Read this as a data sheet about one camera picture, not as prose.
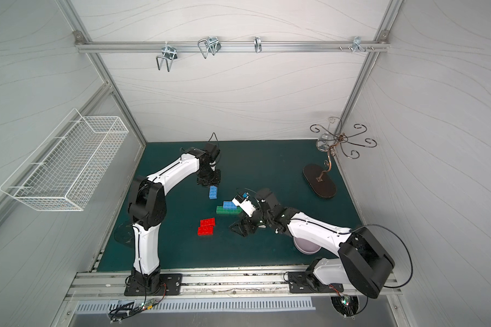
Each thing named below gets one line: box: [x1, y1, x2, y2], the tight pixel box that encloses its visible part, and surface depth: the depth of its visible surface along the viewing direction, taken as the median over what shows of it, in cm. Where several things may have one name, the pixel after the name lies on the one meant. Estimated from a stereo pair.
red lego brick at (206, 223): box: [197, 217, 216, 230], surface depth 90 cm
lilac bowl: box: [293, 236, 322, 255], surface depth 79 cm
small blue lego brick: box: [208, 185, 218, 200], surface depth 92 cm
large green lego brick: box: [216, 205, 243, 216], surface depth 93 cm
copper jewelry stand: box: [302, 115, 378, 199], surface depth 96 cm
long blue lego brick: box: [222, 200, 238, 210], surface depth 93 cm
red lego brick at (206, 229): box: [197, 222, 217, 237], surface depth 88 cm
